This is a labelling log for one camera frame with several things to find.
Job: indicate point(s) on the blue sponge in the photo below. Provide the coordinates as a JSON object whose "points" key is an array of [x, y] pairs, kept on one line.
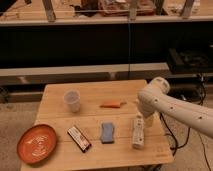
{"points": [[107, 133]]}

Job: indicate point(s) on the metal shelf rack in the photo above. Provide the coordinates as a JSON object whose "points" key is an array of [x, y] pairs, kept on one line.
{"points": [[44, 41]]}

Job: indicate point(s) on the orange ceramic bowl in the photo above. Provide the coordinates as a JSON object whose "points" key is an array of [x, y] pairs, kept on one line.
{"points": [[36, 144]]}

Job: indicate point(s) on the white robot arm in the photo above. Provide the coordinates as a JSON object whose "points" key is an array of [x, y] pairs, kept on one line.
{"points": [[153, 97]]}

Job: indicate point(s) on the wooden table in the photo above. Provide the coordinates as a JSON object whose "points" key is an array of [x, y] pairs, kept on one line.
{"points": [[89, 119]]}

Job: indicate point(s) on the black box on shelf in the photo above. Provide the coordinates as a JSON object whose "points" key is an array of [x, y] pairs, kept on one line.
{"points": [[190, 61]]}

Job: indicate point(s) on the orange carrot toy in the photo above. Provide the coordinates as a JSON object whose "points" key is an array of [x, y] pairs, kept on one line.
{"points": [[112, 104]]}

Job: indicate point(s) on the red chocolate bar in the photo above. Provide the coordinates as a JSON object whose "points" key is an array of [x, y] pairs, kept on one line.
{"points": [[78, 137]]}

